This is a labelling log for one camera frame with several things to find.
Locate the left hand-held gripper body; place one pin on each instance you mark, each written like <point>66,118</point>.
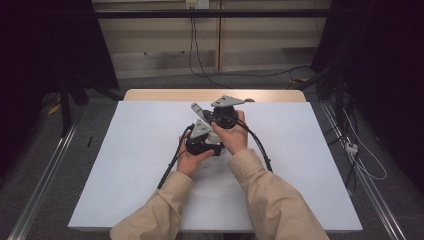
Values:
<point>200,129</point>

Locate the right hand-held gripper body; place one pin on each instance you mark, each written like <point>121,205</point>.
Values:
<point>226,115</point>

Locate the person's right hand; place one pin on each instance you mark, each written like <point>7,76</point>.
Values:
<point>235,138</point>

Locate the person's left hand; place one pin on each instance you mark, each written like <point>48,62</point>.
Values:
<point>188,164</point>

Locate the black horizontal metal bar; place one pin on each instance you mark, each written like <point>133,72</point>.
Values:
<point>213,13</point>

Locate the small black floor object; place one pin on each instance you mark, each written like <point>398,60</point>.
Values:
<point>89,142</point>

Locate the black metal stand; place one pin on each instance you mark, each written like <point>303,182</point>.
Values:
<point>339,96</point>
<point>65,110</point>

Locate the yellow tape piece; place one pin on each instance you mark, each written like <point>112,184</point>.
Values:
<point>54,108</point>

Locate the black curtain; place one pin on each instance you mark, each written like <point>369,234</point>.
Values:
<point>386,66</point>
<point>40,50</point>

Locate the white wall outlet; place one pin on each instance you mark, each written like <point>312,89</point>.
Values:
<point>197,3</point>

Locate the aluminium floor rail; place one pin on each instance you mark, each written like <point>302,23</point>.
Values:
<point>373,196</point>
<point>40,186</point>

